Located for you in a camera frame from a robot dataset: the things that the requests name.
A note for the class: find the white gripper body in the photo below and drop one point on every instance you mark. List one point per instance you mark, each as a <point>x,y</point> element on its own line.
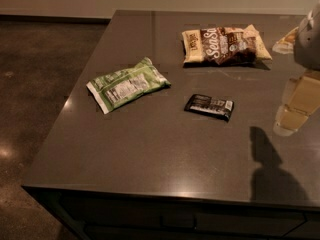
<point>309,47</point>

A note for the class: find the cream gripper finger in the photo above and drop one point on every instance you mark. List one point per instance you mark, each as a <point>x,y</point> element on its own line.
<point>301,98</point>

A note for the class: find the black rxbar chocolate bar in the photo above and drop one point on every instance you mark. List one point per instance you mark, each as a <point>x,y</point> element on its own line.
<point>209,106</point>

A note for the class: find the brown chip bag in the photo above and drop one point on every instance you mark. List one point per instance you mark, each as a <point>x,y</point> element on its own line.
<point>224,46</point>

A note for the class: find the green snack bag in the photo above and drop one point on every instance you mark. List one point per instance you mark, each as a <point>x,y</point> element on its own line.
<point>116,89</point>

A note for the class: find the pale yellow wrapper at edge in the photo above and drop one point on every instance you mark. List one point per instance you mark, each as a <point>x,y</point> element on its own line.
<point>286,44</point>

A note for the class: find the dark cabinet under counter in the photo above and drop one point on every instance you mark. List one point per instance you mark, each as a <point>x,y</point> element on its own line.
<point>102,216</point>

